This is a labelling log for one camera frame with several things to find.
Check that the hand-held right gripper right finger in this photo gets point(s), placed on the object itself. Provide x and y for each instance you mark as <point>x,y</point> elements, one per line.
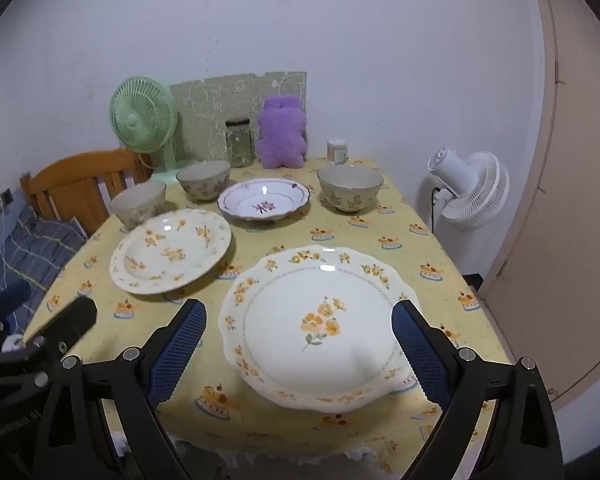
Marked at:
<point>420,360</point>

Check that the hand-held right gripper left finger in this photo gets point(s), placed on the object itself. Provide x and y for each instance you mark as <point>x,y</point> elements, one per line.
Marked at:
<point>177,355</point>

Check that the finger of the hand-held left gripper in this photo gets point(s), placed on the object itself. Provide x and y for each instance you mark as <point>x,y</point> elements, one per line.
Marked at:
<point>72,321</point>

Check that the white plate red pattern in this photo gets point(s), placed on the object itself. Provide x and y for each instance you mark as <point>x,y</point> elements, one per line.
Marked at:
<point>290,350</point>

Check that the deep yellow floral plate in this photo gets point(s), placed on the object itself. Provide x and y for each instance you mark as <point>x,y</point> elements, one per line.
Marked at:
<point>180,240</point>

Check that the beige floral ceramic bowl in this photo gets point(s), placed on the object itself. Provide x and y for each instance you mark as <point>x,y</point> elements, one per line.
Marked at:
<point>350,195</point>
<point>205,187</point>
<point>140,207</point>

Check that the purple patterned white plate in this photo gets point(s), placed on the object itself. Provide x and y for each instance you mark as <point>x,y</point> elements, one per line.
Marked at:
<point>280,200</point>

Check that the white cloth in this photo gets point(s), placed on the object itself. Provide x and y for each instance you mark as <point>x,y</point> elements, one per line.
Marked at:
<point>12,345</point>

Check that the dark cloth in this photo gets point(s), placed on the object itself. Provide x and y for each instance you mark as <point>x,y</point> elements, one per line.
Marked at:
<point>7,296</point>

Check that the blue plaid cushion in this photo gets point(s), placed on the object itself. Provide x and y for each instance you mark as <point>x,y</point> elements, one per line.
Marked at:
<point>30,255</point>

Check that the wooden chair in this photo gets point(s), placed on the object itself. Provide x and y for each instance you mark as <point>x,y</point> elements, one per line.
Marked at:
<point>70,180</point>

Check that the yellow cake print tablecloth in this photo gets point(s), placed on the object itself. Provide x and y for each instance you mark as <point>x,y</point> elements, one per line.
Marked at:
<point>290,235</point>

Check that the white standing fan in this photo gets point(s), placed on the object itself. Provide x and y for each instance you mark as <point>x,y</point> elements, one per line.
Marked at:
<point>480,190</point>

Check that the beige door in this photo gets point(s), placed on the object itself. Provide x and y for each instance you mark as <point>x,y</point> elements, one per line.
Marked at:
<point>570,210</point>

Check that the green desk fan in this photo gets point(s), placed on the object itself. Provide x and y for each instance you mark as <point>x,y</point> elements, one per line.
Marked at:
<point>140,115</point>

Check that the glass jar with lid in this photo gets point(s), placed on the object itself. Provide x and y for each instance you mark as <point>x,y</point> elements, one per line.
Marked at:
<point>239,145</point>

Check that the small toothpick holder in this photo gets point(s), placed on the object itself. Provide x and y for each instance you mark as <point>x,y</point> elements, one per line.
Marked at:
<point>337,152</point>

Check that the purple plush toy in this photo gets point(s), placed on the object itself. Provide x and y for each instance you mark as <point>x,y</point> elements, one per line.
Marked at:
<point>281,130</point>

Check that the green patterned board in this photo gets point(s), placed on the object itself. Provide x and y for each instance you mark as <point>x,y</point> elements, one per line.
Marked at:
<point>215,105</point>

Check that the wall socket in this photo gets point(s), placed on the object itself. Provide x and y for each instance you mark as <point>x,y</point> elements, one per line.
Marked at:
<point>7,196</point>

